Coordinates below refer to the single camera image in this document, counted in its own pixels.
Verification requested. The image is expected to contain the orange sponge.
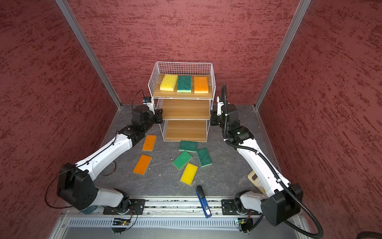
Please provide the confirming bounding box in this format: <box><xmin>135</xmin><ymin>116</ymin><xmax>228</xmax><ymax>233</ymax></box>
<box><xmin>133</xmin><ymin>154</ymin><xmax>152</xmax><ymax>175</ymax></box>
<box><xmin>194</xmin><ymin>76</ymin><xmax>209</xmax><ymax>94</ymax></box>
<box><xmin>142</xmin><ymin>135</ymin><xmax>157</xmax><ymax>151</ymax></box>

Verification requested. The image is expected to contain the yellow sponge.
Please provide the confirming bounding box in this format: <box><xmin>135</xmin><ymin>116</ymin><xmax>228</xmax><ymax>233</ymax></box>
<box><xmin>160</xmin><ymin>74</ymin><xmax>178</xmax><ymax>92</ymax></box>
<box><xmin>180</xmin><ymin>163</ymin><xmax>198</xmax><ymax>185</ymax></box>

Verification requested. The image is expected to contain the white wire shelf rack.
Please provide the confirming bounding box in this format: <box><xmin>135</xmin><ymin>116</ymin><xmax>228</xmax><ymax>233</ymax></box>
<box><xmin>148</xmin><ymin>61</ymin><xmax>216</xmax><ymax>142</ymax></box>

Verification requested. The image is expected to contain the dark green sponge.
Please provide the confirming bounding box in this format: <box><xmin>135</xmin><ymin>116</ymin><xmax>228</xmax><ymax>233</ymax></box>
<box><xmin>179</xmin><ymin>140</ymin><xmax>198</xmax><ymax>152</ymax></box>
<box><xmin>197</xmin><ymin>147</ymin><xmax>212</xmax><ymax>167</ymax></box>
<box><xmin>177</xmin><ymin>75</ymin><xmax>192</xmax><ymax>93</ymax></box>

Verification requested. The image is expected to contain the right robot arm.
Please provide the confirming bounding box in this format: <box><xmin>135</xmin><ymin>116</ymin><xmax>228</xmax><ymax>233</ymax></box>
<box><xmin>210</xmin><ymin>102</ymin><xmax>324</xmax><ymax>239</ymax></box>

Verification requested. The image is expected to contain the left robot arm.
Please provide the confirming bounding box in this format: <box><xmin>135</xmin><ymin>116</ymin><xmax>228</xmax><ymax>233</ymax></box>
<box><xmin>57</xmin><ymin>103</ymin><xmax>163</xmax><ymax>215</ymax></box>

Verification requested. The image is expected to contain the top wooden shelf board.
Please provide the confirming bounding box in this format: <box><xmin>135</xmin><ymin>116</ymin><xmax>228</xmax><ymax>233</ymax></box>
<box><xmin>148</xmin><ymin>74</ymin><xmax>216</xmax><ymax>100</ymax></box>

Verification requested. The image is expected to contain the wooden shelf board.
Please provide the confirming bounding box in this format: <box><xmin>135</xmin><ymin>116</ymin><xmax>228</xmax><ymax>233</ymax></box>
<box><xmin>148</xmin><ymin>74</ymin><xmax>216</xmax><ymax>100</ymax></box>
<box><xmin>160</xmin><ymin>99</ymin><xmax>210</xmax><ymax>120</ymax></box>
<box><xmin>164</xmin><ymin>120</ymin><xmax>208</xmax><ymax>142</ymax></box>

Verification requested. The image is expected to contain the middle wooden shelf board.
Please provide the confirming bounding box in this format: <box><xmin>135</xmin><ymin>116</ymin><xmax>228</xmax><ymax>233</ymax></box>
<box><xmin>160</xmin><ymin>99</ymin><xmax>210</xmax><ymax>120</ymax></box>

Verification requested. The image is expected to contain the bottom wooden shelf board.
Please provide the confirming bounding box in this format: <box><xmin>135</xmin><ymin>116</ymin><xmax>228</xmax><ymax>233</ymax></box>
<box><xmin>164</xmin><ymin>120</ymin><xmax>208</xmax><ymax>142</ymax></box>

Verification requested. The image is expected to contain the dark green sponge top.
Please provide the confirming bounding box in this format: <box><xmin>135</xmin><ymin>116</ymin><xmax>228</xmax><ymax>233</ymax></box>
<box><xmin>179</xmin><ymin>140</ymin><xmax>198</xmax><ymax>152</ymax></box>

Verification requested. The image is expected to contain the bright green sponge middle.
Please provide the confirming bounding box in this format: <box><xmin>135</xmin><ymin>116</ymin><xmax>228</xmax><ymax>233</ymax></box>
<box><xmin>173</xmin><ymin>151</ymin><xmax>193</xmax><ymax>170</ymax></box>

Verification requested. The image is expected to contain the beige calculator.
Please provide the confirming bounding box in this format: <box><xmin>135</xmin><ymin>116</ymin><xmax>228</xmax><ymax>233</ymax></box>
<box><xmin>247</xmin><ymin>170</ymin><xmax>266</xmax><ymax>194</ymax></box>

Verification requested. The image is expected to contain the blue black stapler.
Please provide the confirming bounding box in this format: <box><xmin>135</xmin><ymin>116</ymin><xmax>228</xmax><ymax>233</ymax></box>
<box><xmin>196</xmin><ymin>185</ymin><xmax>212</xmax><ymax>219</ymax></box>

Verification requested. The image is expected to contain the teal alarm clock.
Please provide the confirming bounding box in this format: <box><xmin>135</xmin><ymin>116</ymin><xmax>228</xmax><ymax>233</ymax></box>
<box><xmin>81</xmin><ymin>206</ymin><xmax>97</xmax><ymax>215</ymax></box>

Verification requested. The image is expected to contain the left circuit board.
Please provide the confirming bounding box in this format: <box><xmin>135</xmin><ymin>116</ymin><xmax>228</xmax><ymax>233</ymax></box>
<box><xmin>112</xmin><ymin>218</ymin><xmax>131</xmax><ymax>227</ymax></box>

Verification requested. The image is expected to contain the circuit board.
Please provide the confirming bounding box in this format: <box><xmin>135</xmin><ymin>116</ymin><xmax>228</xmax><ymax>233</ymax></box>
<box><xmin>112</xmin><ymin>218</ymin><xmax>131</xmax><ymax>227</ymax></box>
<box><xmin>236</xmin><ymin>218</ymin><xmax>254</xmax><ymax>232</ymax></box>

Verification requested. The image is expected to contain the right circuit board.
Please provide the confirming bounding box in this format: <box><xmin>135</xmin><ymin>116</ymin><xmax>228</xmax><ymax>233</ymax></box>
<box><xmin>236</xmin><ymin>218</ymin><xmax>254</xmax><ymax>232</ymax></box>

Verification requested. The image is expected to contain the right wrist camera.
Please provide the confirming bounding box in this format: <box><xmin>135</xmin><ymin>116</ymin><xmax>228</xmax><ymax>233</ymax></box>
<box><xmin>216</xmin><ymin>96</ymin><xmax>228</xmax><ymax>116</ymax></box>

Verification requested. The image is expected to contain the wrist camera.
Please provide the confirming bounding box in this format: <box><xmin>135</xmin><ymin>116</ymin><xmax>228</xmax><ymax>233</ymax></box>
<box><xmin>216</xmin><ymin>96</ymin><xmax>228</xmax><ymax>116</ymax></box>
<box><xmin>143</xmin><ymin>97</ymin><xmax>155</xmax><ymax>114</ymax></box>

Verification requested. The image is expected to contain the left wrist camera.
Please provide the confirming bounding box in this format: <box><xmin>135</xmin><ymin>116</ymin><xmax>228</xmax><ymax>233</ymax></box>
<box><xmin>143</xmin><ymin>97</ymin><xmax>155</xmax><ymax>114</ymax></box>

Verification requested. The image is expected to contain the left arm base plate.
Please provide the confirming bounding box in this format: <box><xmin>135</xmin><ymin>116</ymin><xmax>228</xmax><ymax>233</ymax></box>
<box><xmin>103</xmin><ymin>199</ymin><xmax>146</xmax><ymax>217</ymax></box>

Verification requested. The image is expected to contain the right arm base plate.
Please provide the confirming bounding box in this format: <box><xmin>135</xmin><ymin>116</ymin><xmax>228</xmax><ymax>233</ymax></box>
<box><xmin>221</xmin><ymin>199</ymin><xmax>254</xmax><ymax>216</ymax></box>

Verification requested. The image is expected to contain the aluminium mounting rail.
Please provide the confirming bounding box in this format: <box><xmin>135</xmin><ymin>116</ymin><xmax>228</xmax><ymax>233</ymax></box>
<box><xmin>61</xmin><ymin>196</ymin><xmax>303</xmax><ymax>218</ymax></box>

